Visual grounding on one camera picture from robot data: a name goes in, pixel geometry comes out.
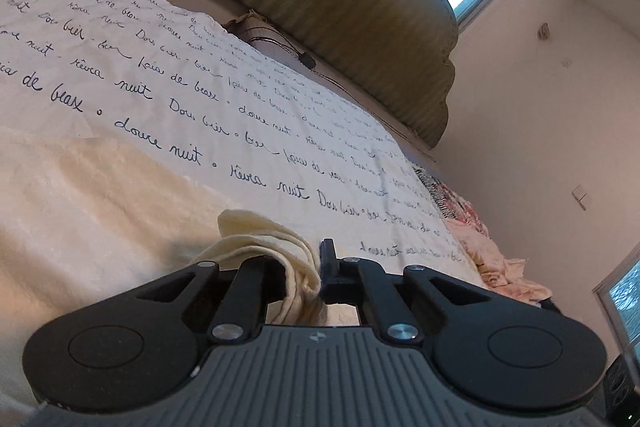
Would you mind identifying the striped pillow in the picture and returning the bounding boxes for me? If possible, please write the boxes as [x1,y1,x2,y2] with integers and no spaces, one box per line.
[222,9,322,70]

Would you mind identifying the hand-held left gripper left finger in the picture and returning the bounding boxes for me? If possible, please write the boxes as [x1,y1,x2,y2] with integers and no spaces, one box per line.
[125,257,287,346]

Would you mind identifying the black cable on pillow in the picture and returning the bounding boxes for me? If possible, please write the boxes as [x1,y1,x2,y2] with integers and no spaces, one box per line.
[247,36,319,69]

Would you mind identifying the pink crumpled cloth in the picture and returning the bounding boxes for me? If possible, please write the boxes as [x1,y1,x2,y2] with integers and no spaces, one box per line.
[442,202,554,307]

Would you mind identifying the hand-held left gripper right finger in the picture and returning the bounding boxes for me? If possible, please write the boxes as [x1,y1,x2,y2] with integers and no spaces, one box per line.
[320,238,495,346]

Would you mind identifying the cream plush pants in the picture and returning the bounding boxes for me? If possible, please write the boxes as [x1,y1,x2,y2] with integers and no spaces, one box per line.
[0,124,362,413]

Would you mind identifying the side window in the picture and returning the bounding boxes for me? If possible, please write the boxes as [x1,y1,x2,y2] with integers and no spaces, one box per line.
[592,246,640,352]

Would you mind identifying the white script-print bedspread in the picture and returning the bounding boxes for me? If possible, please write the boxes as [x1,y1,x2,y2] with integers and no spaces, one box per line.
[0,0,485,290]

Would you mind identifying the olive cloud-shaped headboard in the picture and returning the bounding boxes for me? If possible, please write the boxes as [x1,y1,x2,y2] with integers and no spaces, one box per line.
[180,0,460,150]

